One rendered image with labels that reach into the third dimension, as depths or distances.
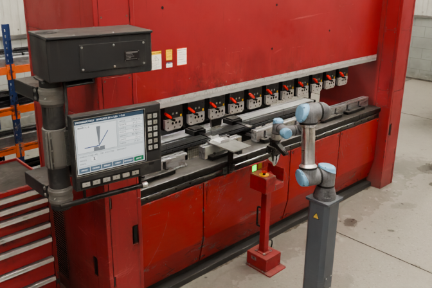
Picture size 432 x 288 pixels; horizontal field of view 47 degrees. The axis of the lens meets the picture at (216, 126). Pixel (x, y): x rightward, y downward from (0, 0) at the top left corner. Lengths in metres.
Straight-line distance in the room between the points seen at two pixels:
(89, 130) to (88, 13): 0.69
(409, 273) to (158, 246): 1.95
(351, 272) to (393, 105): 1.92
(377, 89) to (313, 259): 2.31
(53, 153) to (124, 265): 1.08
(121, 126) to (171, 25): 1.06
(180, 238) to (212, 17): 1.55
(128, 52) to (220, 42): 1.30
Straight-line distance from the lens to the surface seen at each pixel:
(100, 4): 2.70
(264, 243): 3.96
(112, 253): 3.16
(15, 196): 3.11
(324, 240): 3.49
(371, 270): 4.20
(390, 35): 5.21
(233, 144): 3.62
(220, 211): 3.80
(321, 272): 3.62
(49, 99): 2.35
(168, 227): 3.50
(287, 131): 3.49
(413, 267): 4.36
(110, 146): 2.39
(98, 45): 2.28
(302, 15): 4.19
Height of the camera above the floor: 2.25
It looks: 18 degrees down
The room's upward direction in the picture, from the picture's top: 1 degrees clockwise
